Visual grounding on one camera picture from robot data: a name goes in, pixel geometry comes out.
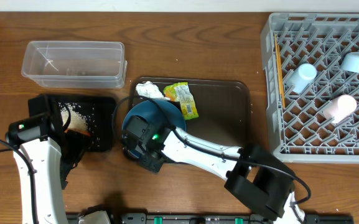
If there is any pile of white rice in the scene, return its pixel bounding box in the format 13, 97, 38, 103
57, 102, 104, 147

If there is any orange carrot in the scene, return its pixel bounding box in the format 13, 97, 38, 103
65, 129, 91, 137

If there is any dark blue plate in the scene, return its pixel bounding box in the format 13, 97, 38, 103
121, 99, 187, 159

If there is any green snack wrapper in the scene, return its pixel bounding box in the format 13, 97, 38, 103
163, 82, 198, 120

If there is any light blue cup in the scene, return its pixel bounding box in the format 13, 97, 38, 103
287, 63, 317, 93

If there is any pale pink cup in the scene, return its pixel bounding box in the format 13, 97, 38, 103
323, 95, 357, 124

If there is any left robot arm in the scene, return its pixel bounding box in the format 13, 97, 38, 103
6, 95, 90, 223

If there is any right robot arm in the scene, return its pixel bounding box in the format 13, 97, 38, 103
123, 116, 305, 223

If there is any grey dishwasher rack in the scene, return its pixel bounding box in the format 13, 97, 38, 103
261, 12, 359, 164

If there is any black plastic tray bin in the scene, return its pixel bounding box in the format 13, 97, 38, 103
27, 93, 118, 152

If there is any crumpled white tissue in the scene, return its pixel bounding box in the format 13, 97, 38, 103
135, 81, 170, 100

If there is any clear plastic bin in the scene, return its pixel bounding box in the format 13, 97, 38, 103
21, 40, 128, 89

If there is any dark brown serving tray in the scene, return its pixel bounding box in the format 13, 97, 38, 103
130, 77, 251, 146

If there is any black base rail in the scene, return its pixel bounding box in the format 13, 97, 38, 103
65, 205, 355, 224

